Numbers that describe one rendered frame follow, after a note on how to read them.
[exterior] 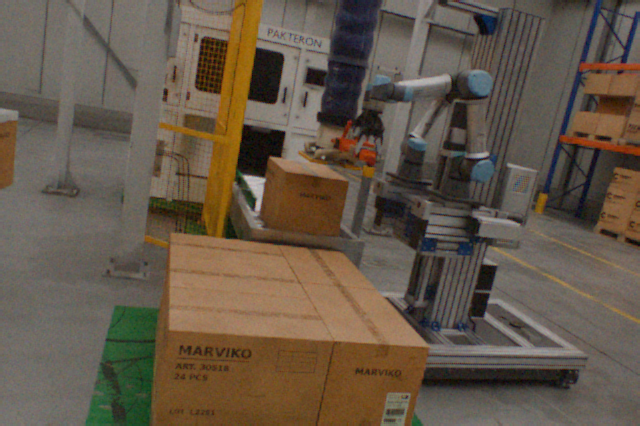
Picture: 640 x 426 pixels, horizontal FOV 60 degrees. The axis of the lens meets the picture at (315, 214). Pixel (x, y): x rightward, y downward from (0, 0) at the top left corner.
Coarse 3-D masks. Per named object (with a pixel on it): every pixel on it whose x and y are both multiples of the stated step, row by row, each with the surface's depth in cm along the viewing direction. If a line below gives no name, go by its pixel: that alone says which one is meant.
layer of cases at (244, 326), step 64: (192, 256) 266; (256, 256) 286; (320, 256) 309; (192, 320) 197; (256, 320) 208; (320, 320) 220; (384, 320) 233; (192, 384) 194; (256, 384) 200; (320, 384) 207; (384, 384) 214
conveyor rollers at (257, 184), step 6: (234, 180) 493; (246, 180) 505; (252, 180) 513; (258, 180) 517; (264, 180) 526; (252, 186) 480; (258, 186) 488; (240, 192) 450; (258, 192) 460; (258, 198) 437; (246, 204) 404; (258, 204) 412; (252, 210) 391; (258, 210) 393; (258, 216) 375; (258, 222) 358; (264, 222) 359
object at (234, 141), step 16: (256, 0) 358; (208, 16) 377; (256, 16) 359; (192, 32) 383; (240, 32) 369; (256, 32) 363; (224, 48) 375; (208, 64) 381; (224, 80) 378; (240, 80) 370; (240, 96) 371; (176, 112) 396; (224, 112) 380; (240, 112) 372; (160, 128) 403; (176, 128) 396; (240, 128) 376; (176, 144) 399; (224, 144) 383; (160, 160) 407; (192, 176) 398; (208, 192) 394; (224, 192) 385; (208, 208) 396; (224, 208) 386; (224, 224) 389; (144, 240) 419; (160, 240) 415
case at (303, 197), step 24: (288, 168) 336; (312, 168) 358; (264, 192) 376; (288, 192) 324; (312, 192) 328; (336, 192) 331; (264, 216) 365; (288, 216) 328; (312, 216) 331; (336, 216) 335
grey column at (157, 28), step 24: (168, 0) 339; (144, 24) 341; (168, 24) 342; (144, 48) 343; (168, 48) 347; (144, 72) 347; (144, 96) 350; (144, 120) 354; (144, 144) 357; (144, 168) 361; (144, 192) 365; (144, 216) 369; (120, 240) 369; (120, 264) 373
